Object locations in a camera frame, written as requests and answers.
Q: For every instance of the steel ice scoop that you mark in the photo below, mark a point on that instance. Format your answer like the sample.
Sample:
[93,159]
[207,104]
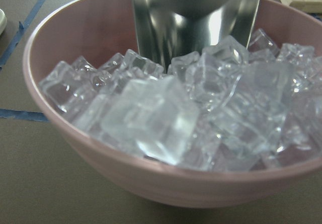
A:
[169,28]

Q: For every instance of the cream bear tray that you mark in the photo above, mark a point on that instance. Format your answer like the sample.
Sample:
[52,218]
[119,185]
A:
[3,21]

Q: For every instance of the pink bowl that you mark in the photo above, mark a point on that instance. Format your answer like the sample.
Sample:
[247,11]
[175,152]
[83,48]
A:
[97,29]

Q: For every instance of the clear ice cubes pile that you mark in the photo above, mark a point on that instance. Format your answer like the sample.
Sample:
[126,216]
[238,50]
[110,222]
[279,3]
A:
[226,108]

